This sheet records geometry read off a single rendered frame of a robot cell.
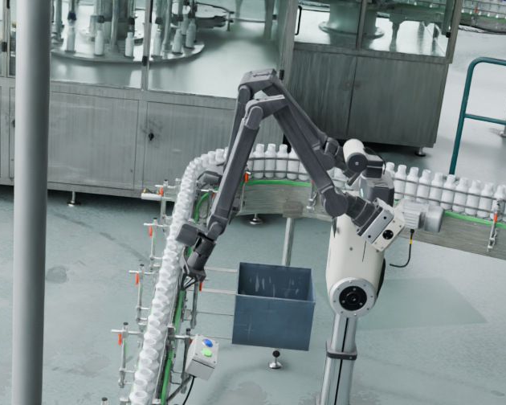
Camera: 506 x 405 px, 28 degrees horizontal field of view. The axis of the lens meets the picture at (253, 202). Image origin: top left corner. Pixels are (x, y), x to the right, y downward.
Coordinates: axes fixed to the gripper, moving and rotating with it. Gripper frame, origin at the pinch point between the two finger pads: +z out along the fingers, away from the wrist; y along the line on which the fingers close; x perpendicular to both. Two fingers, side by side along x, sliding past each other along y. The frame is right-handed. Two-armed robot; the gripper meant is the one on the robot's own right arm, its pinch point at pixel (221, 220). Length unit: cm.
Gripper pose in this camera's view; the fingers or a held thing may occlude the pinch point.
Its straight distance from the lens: 389.8
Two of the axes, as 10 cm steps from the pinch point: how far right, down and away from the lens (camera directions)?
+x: -1.0, 4.5, -8.9
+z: -2.0, 8.6, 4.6
